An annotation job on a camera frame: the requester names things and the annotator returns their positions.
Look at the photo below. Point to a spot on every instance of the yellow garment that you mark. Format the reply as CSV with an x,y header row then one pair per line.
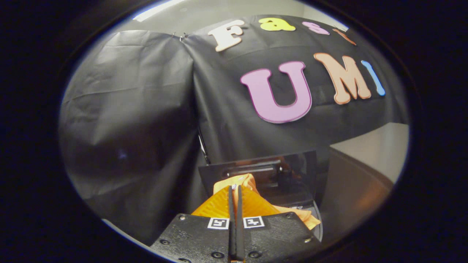
x,y
234,180

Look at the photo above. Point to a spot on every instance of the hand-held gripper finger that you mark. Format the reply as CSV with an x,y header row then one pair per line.
x,y
240,219
231,219

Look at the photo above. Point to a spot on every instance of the black backdrop cloth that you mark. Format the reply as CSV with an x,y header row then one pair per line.
x,y
128,128

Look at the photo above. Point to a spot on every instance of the dark washing machine lid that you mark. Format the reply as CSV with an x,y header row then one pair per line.
x,y
292,175

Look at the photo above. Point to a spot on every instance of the grey and cream cabinet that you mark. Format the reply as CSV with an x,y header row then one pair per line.
x,y
351,190

